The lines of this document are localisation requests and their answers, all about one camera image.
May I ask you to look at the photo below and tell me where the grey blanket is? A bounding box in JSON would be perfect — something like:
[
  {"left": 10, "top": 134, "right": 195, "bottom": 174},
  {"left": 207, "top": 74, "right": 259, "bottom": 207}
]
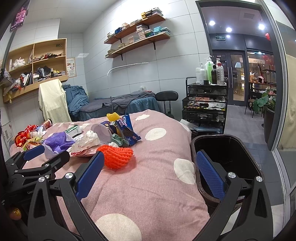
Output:
[{"left": 79, "top": 90, "right": 156, "bottom": 113}]

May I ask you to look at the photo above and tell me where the yellow foam fruit net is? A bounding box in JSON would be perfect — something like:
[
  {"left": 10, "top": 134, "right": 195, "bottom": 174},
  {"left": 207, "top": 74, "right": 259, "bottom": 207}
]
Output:
[{"left": 106, "top": 112, "right": 121, "bottom": 122}]

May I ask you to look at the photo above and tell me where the white bottle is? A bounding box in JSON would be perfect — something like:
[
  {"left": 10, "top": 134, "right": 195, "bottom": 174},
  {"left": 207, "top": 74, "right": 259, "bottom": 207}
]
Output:
[{"left": 199, "top": 63, "right": 206, "bottom": 85}]

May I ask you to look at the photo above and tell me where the black trash bin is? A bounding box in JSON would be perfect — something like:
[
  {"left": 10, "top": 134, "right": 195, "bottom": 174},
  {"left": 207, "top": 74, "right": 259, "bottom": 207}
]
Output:
[{"left": 191, "top": 135, "right": 264, "bottom": 213}]

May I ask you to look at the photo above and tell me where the white paper wrapper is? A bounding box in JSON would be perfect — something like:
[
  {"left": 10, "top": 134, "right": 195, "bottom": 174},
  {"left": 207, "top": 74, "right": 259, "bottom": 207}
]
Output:
[{"left": 69, "top": 130, "right": 100, "bottom": 157}]

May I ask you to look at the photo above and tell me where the purple plastic bag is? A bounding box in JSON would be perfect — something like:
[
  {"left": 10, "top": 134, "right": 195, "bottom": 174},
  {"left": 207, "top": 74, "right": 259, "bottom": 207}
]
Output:
[{"left": 43, "top": 132, "right": 75, "bottom": 160}]

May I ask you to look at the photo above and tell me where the orange foam fruit net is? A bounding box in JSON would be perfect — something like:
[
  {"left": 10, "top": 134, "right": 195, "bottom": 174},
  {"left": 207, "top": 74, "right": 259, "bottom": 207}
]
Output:
[{"left": 97, "top": 145, "right": 133, "bottom": 170}]

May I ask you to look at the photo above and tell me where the purple paper cup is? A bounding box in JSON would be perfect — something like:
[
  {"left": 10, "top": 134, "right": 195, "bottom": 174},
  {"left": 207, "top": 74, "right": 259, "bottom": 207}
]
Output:
[{"left": 91, "top": 121, "right": 112, "bottom": 144}]

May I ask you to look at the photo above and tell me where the green white snack packet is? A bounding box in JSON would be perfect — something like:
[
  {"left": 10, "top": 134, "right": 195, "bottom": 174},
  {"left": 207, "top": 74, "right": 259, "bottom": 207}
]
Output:
[{"left": 65, "top": 125, "right": 83, "bottom": 138}]

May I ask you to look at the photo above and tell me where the wooden wall shelf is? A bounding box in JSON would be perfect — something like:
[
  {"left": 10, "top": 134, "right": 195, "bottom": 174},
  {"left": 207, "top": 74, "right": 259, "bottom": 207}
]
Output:
[
  {"left": 104, "top": 26, "right": 171, "bottom": 59},
  {"left": 104, "top": 8, "right": 165, "bottom": 44}
]

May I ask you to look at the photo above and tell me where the red chip can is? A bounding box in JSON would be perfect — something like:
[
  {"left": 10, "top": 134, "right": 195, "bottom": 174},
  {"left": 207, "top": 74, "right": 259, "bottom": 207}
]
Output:
[{"left": 42, "top": 118, "right": 53, "bottom": 130}]

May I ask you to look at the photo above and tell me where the black drawer cart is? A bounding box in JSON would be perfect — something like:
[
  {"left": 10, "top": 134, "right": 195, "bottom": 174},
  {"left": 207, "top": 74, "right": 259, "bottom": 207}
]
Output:
[{"left": 182, "top": 77, "right": 228, "bottom": 136}]

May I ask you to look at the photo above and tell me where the green bottle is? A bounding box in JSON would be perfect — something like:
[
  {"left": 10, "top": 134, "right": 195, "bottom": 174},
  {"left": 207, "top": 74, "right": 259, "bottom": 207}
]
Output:
[{"left": 205, "top": 60, "right": 214, "bottom": 83}]

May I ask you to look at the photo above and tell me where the dark brown bottle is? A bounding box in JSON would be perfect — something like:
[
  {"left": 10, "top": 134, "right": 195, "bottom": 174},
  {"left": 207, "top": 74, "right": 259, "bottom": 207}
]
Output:
[{"left": 211, "top": 65, "right": 217, "bottom": 84}]

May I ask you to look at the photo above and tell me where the potted green plant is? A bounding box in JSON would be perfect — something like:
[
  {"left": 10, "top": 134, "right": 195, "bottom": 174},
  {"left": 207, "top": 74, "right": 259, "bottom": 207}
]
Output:
[{"left": 252, "top": 87, "right": 276, "bottom": 143}]

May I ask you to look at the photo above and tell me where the red snack bag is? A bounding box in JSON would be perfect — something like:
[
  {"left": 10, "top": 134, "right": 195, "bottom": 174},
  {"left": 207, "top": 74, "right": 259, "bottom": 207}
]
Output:
[{"left": 15, "top": 125, "right": 38, "bottom": 147}]

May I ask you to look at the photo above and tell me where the light green cloth scrap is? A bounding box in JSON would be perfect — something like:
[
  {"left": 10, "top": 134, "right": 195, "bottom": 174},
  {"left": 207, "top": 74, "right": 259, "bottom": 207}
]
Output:
[{"left": 111, "top": 133, "right": 130, "bottom": 148}]

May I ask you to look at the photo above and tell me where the lower wooden wall shelf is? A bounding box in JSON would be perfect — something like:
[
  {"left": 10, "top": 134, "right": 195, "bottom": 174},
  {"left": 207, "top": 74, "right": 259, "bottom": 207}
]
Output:
[{"left": 104, "top": 26, "right": 171, "bottom": 59}]

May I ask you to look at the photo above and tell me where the wooden cubby shelf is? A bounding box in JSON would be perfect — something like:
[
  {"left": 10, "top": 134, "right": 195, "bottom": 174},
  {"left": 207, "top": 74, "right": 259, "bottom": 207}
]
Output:
[{"left": 1, "top": 38, "right": 68, "bottom": 103}]

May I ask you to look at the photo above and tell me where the clear plastic bottle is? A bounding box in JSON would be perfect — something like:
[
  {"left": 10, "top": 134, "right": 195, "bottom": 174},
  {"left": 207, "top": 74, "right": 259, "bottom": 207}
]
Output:
[{"left": 30, "top": 126, "right": 47, "bottom": 138}]

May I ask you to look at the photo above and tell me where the blue Oreo wrapper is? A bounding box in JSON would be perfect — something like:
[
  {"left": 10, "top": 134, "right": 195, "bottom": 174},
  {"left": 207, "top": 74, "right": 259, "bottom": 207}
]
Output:
[{"left": 115, "top": 114, "right": 141, "bottom": 146}]

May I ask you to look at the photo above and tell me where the clear large bottle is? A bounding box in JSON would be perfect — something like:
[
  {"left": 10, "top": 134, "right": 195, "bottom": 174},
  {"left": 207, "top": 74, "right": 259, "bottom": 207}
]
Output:
[{"left": 216, "top": 60, "right": 225, "bottom": 85}]

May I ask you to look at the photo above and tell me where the cream cloth on chair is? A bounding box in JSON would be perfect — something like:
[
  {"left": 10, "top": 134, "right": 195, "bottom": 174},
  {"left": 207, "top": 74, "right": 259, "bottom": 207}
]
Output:
[{"left": 38, "top": 79, "right": 71, "bottom": 123}]

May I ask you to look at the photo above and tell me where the upper wooden wall shelf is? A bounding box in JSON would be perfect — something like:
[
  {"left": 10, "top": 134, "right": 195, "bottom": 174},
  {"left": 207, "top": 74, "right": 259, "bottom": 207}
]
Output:
[{"left": 104, "top": 8, "right": 165, "bottom": 44}]

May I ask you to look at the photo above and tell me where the wall poster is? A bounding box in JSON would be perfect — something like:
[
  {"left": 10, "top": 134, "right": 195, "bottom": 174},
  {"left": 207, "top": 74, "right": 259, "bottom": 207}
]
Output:
[{"left": 66, "top": 57, "right": 77, "bottom": 78}]

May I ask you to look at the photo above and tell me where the blue bedding pile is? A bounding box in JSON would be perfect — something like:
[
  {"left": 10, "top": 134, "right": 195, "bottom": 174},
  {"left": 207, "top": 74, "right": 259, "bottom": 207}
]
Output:
[{"left": 62, "top": 84, "right": 89, "bottom": 116}]

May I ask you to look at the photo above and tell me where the blue massage bed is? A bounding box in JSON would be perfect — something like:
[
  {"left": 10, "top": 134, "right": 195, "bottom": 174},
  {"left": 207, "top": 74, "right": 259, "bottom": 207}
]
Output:
[{"left": 67, "top": 90, "right": 160, "bottom": 121}]

